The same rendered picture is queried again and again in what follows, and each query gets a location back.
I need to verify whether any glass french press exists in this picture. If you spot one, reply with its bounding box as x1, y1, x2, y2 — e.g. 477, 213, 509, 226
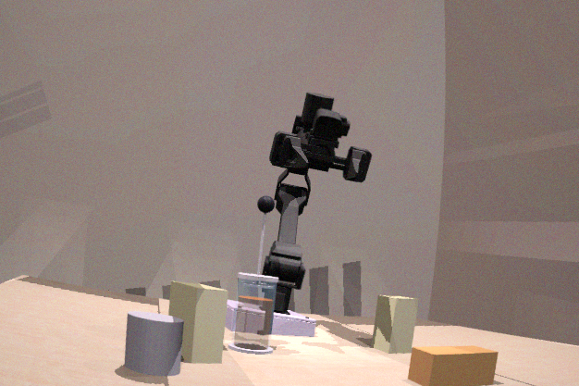
228, 196, 278, 355

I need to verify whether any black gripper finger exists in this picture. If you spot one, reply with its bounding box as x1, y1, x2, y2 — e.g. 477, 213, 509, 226
345, 149, 366, 182
277, 135, 309, 169

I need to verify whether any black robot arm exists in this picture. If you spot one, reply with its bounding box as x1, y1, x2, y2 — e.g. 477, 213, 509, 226
262, 92, 351, 315

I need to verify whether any orange rectangular block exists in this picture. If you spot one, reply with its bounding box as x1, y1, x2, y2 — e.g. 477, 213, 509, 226
407, 345, 499, 386

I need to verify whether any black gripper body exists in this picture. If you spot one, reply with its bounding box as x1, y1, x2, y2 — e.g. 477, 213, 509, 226
269, 131, 372, 182

